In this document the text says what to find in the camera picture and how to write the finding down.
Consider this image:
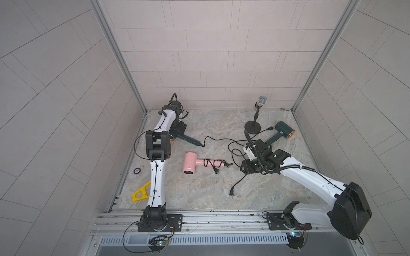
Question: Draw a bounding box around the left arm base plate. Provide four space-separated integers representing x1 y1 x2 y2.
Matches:
137 214 183 232

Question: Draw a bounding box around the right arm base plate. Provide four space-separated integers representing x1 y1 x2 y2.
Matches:
262 211 312 231

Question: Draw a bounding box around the circuit board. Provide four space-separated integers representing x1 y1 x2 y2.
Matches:
148 235 171 246
286 232 305 250

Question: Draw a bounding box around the right circuit board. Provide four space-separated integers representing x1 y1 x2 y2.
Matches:
286 232 305 250

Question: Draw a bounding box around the aluminium rail frame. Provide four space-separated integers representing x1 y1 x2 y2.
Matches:
89 209 359 237

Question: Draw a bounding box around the yellow triangular plastic piece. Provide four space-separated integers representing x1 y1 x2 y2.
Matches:
131 181 151 202

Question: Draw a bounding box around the green hair dryer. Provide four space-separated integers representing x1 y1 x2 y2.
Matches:
169 129 204 147
265 121 295 146

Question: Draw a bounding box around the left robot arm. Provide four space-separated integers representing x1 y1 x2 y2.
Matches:
141 94 186 231

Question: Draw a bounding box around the left circuit board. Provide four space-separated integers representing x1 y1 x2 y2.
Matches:
148 235 171 246

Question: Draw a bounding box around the microphone on black stand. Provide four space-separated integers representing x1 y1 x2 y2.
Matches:
245 96 268 134

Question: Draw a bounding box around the pink hair dryer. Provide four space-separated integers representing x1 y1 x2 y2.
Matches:
182 152 230 175

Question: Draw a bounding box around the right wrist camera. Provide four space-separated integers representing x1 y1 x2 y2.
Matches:
243 144 256 161

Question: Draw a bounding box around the pink dryer black cord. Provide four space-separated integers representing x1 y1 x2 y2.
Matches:
203 158 233 176

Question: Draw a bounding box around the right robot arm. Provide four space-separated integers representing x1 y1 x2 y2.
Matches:
240 139 372 240

